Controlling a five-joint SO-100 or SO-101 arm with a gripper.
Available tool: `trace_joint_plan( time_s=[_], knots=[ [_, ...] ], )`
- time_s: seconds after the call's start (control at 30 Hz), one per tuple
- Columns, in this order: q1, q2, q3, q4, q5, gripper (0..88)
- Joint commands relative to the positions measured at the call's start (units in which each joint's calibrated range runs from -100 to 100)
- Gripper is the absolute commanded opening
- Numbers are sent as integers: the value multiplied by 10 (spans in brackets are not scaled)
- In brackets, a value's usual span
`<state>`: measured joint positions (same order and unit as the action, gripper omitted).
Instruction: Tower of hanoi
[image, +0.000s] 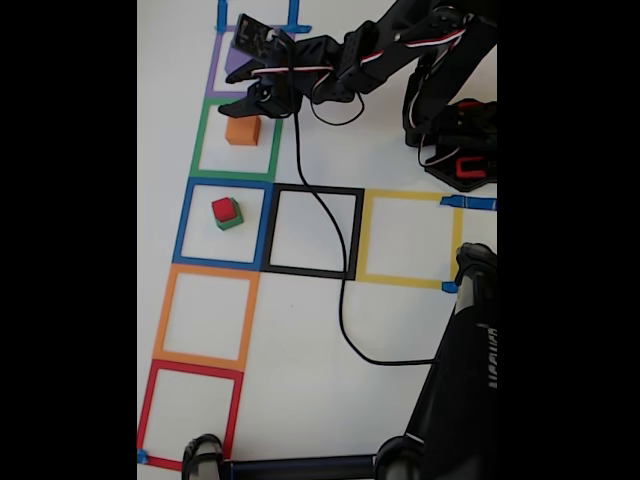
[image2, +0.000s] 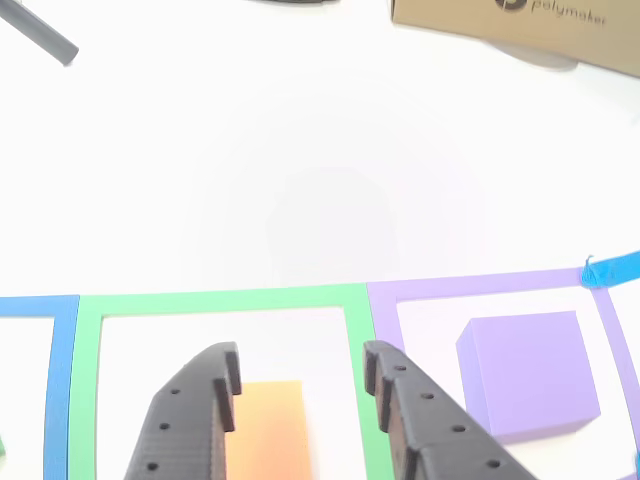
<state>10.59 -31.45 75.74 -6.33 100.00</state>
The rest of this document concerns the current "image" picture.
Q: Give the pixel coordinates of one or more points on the blue tape strip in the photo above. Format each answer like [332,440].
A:
[294,12]
[475,203]
[222,12]
[300,28]

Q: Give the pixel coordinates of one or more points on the orange block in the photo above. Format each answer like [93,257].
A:
[242,131]

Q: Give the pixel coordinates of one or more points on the purple block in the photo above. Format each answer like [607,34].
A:
[235,62]

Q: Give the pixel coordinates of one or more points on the yellow square frame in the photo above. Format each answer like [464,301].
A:
[405,195]

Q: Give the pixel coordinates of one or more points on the small blue tape piece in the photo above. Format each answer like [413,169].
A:
[449,287]
[142,456]

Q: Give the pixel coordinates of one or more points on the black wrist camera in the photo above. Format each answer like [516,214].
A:
[257,37]

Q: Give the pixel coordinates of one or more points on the orange square frame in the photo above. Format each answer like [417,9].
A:
[210,271]

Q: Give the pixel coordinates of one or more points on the black square frame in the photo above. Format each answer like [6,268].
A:
[315,189]

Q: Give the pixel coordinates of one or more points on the purple square frame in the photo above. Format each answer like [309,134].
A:
[215,65]

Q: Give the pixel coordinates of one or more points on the green block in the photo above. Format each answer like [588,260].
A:
[232,222]

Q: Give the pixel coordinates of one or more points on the blue square frame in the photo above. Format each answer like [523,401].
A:
[181,225]

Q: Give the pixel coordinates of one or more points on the red square frame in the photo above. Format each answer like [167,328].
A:
[195,371]

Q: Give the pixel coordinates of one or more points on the green square frame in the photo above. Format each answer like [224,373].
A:
[235,175]

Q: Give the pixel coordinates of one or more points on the small red cube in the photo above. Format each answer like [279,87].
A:
[222,209]

